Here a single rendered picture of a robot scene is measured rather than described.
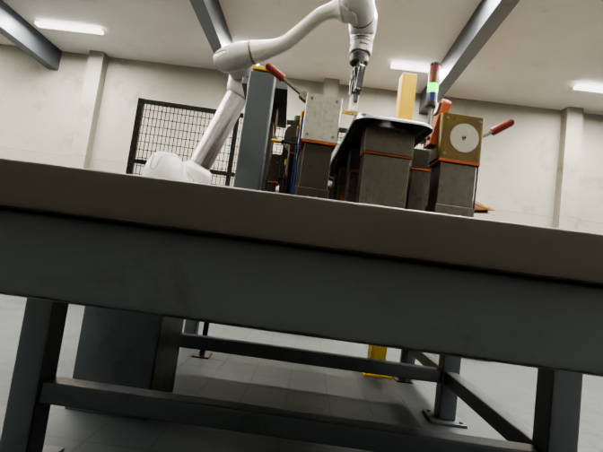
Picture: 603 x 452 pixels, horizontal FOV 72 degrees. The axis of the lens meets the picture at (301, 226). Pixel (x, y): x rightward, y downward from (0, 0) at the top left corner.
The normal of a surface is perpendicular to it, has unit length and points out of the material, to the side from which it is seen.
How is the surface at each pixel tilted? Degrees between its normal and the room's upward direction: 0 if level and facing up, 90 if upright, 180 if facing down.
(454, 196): 90
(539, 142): 90
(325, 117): 90
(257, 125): 90
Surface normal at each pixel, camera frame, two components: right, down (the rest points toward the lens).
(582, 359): -0.02, -0.09
